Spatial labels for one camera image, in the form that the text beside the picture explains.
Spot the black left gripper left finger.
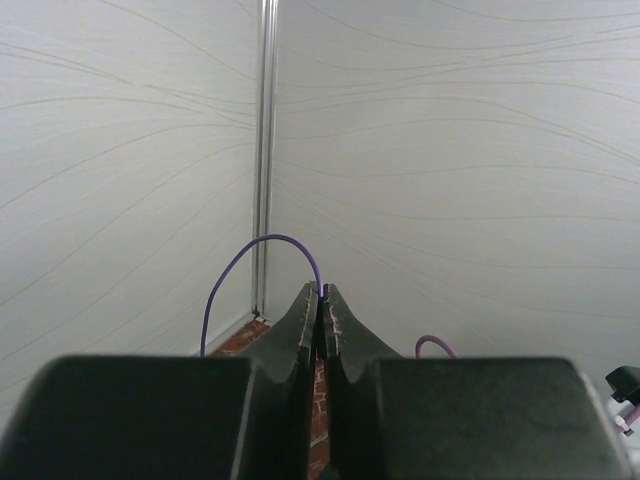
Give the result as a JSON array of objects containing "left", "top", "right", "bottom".
[{"left": 1, "top": 283, "right": 319, "bottom": 479}]

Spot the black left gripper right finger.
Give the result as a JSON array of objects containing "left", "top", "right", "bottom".
[{"left": 322, "top": 285, "right": 630, "bottom": 479}]

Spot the purple wire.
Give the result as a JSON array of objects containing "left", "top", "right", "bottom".
[{"left": 199, "top": 233, "right": 324, "bottom": 357}]

